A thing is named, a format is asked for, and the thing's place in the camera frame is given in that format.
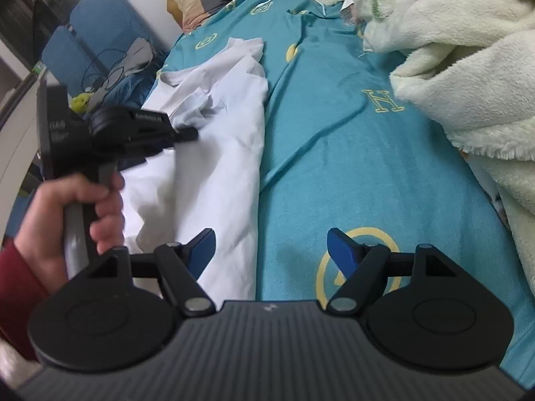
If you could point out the short blue covered chair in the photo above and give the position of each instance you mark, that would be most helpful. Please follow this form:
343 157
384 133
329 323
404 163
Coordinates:
62 54

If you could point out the tall blue covered chair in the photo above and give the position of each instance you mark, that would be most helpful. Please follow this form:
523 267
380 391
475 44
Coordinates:
113 12

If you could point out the teal printed bed sheet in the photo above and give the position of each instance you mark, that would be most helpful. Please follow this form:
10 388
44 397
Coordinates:
355 167

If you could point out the yellow-green plush toy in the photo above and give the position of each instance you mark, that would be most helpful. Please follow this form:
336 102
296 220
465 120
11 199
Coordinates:
80 102

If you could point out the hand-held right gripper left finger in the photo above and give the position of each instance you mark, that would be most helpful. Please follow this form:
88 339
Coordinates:
205 250

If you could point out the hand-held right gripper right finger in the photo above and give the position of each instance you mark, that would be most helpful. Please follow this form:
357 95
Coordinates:
342 252

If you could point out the pale green plush blanket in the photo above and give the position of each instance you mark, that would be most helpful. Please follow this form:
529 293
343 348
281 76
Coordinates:
459 50

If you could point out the dark grilled window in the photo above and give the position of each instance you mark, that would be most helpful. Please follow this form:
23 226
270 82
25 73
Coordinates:
25 0

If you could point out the white shirt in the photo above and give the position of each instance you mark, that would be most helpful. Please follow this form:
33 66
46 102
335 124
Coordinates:
225 167

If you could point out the person's left hand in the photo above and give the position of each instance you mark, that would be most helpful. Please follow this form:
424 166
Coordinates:
46 225

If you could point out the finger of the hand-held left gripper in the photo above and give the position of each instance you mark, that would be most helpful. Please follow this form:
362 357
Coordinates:
150 148
154 120

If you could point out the grey cloth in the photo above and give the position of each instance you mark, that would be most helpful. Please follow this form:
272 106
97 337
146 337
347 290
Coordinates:
138 52

